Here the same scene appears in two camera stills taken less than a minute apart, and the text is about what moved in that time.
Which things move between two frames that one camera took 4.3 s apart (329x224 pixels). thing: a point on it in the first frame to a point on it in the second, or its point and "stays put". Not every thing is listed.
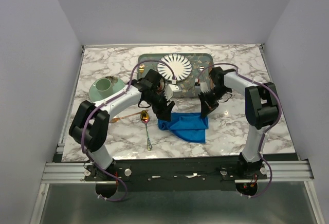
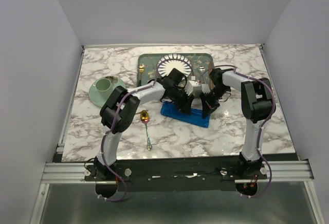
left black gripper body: x=158 y=101 to x=179 y=97
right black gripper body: x=209 y=98 stays put
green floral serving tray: x=200 y=72 stays put
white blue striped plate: x=180 y=64 stays put
